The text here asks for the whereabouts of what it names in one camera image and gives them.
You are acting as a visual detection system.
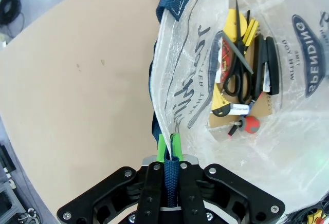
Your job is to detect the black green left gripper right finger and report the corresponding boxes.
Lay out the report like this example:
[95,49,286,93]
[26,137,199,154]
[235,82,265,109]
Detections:
[171,132,286,224]

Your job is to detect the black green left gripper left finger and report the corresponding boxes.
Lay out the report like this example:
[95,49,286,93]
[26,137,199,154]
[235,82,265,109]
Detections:
[56,134,166,224]

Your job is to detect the translucent bag with navy handles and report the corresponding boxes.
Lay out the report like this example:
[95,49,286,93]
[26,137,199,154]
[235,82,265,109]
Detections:
[148,0,329,215]

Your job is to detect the pink black marker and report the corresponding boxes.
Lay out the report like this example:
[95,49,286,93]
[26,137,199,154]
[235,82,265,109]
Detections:
[227,125,239,140]

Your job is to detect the red grey stubby screwdriver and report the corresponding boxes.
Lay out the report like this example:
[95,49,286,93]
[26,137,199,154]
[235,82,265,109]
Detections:
[235,115,261,135]

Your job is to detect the white blue glue tube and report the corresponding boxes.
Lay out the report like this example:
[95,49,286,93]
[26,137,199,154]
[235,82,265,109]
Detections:
[229,103,251,116]

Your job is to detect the yellow black utility knife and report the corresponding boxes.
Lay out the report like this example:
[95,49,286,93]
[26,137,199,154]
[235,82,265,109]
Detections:
[210,82,233,118]

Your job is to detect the brown cardboard sheet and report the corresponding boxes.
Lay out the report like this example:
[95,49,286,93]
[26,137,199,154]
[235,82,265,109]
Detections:
[208,41,273,129]

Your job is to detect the yellow emergency stop button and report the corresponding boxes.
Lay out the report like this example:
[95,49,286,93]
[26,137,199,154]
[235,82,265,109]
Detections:
[307,208,327,224]

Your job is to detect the grey equipment case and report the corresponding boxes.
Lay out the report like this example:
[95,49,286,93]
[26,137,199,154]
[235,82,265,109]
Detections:
[0,182,21,224]

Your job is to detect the black equipment box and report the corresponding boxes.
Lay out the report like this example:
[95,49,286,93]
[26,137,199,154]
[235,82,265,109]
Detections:
[0,143,16,175]

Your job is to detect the red printed packet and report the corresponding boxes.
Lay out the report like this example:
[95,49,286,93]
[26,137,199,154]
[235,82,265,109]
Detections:
[215,38,235,84]

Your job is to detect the black stapler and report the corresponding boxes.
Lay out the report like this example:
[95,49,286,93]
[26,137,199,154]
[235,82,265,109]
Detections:
[252,34,280,99]

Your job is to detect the black scissors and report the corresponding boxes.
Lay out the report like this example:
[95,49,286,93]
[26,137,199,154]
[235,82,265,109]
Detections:
[221,0,255,105]

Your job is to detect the yellow block with black stripe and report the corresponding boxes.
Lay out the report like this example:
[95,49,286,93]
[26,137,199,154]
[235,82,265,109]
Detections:
[241,18,260,48]

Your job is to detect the yellow round tape measure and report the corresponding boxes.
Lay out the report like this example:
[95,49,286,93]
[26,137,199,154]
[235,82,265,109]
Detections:
[223,8,249,44]

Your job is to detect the black cable bundle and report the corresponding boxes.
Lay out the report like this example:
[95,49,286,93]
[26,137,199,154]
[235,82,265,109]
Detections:
[284,194,329,224]

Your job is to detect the black cable coil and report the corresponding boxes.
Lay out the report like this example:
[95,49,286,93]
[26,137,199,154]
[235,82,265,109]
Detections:
[0,0,23,26]

